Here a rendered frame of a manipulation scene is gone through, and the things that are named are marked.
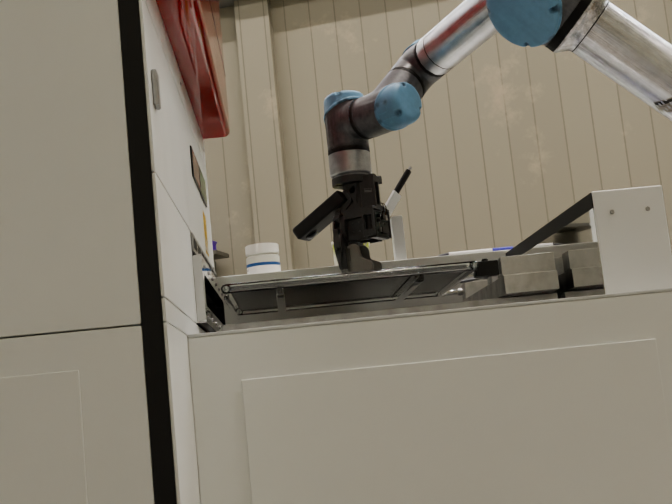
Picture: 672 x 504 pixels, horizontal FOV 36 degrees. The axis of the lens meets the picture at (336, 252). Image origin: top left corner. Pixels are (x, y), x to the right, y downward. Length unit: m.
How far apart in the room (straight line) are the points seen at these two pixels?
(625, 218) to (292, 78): 7.65
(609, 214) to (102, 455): 0.71
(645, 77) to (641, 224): 0.23
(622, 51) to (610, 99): 6.98
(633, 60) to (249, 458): 0.76
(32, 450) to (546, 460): 0.59
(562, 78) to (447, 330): 7.33
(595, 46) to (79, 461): 0.90
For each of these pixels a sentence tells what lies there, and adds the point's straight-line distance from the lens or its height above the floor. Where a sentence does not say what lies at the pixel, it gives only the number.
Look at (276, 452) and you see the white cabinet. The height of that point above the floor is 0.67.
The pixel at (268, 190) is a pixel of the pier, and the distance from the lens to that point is 8.69.
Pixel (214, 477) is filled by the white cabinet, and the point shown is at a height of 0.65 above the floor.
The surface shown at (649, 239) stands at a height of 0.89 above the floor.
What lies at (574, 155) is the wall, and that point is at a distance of 8.39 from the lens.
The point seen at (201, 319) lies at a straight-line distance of 1.42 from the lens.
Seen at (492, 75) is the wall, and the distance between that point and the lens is 8.60.
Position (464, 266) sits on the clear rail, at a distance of 1.49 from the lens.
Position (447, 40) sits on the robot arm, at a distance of 1.78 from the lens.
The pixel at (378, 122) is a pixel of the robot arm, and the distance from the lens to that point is 1.78.
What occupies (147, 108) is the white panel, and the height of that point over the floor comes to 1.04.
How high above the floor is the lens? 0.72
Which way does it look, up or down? 8 degrees up
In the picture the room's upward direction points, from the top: 6 degrees counter-clockwise
